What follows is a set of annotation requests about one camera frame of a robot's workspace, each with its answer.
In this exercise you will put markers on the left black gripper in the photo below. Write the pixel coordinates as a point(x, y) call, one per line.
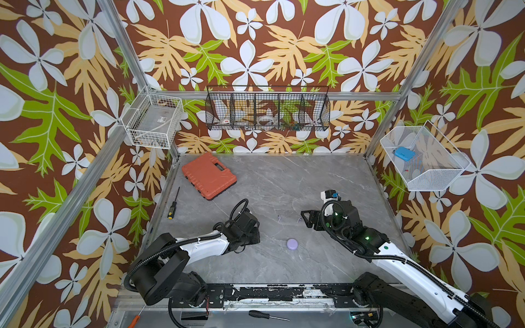
point(256, 234)

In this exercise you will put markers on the white wire basket left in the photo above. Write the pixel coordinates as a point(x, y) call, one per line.
point(152, 119)

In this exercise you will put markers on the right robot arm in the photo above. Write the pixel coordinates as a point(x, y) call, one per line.
point(428, 302)

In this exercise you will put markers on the blue object in basket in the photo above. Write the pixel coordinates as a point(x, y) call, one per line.
point(404, 154)

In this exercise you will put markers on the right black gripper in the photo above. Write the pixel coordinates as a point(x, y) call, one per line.
point(318, 214)

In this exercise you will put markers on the white mesh basket right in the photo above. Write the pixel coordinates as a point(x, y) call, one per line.
point(437, 164)

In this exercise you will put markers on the purple earbud charging case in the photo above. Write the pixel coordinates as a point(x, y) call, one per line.
point(292, 244)

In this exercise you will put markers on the black screwdriver front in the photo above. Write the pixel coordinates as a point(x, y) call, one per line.
point(263, 315)

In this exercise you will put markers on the orange handled tool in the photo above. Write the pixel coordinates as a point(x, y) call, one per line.
point(136, 318)

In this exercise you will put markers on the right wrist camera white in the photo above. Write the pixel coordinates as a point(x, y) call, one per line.
point(329, 195)

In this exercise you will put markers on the red plastic tool case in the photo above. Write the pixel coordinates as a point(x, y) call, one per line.
point(209, 176)

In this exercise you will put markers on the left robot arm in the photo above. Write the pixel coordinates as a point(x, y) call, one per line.
point(158, 273)

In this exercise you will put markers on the black yellow screwdriver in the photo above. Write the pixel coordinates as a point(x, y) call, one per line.
point(173, 206)

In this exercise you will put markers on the black wire basket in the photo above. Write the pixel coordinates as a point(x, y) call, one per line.
point(294, 108)

